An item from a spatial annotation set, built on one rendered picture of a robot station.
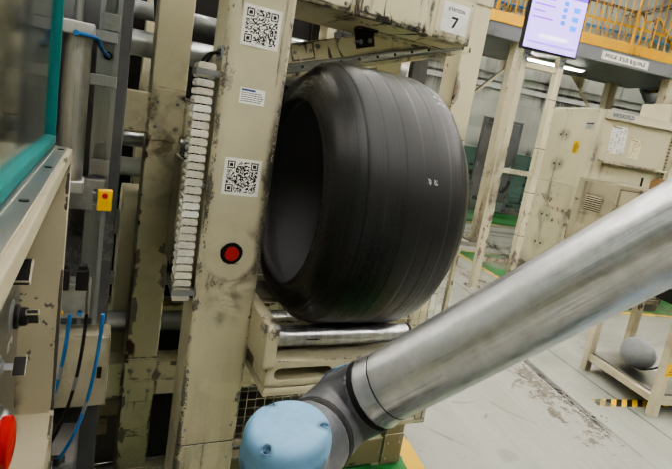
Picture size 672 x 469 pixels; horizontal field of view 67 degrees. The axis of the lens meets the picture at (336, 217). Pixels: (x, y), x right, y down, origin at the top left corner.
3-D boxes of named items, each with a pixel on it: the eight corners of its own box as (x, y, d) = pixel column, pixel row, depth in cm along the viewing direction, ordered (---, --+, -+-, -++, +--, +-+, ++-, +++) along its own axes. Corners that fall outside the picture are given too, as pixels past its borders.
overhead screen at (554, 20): (520, 46, 458) (535, -17, 449) (517, 47, 463) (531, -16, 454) (575, 59, 474) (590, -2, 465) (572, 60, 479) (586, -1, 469)
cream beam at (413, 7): (270, -8, 120) (279, -74, 117) (244, 7, 142) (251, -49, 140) (470, 47, 146) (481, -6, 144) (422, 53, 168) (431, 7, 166)
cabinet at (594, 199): (588, 308, 502) (621, 185, 480) (550, 287, 557) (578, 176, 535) (660, 313, 526) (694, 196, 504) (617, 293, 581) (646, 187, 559)
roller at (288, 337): (269, 350, 104) (272, 330, 103) (263, 341, 108) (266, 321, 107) (410, 344, 119) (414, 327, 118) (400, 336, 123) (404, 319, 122)
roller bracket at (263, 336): (261, 372, 100) (268, 326, 99) (220, 298, 136) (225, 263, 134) (277, 371, 102) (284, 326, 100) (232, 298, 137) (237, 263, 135)
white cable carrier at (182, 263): (171, 300, 102) (198, 60, 94) (168, 292, 107) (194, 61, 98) (193, 301, 104) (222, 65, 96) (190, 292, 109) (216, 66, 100)
